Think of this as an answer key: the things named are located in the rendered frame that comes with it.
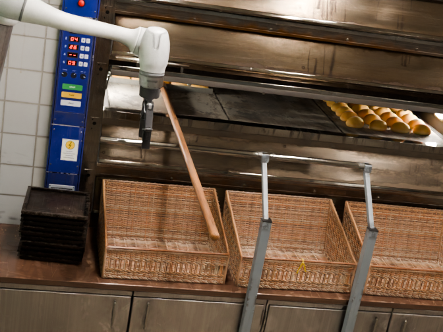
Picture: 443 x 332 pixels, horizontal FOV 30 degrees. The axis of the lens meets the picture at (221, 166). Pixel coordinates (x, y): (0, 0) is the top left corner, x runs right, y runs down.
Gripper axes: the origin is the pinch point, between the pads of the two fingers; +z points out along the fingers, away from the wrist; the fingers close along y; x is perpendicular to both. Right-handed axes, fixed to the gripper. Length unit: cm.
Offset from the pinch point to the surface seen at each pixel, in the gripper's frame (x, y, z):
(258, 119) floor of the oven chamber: 66, -93, 14
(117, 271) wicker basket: -1, -32, 70
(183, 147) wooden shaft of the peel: 20.3, -31.9, 12.0
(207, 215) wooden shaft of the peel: 20.4, 34.7, 14.1
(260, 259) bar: 58, -22, 56
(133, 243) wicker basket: 8, -67, 72
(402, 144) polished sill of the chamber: 138, -81, 16
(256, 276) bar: 58, -23, 65
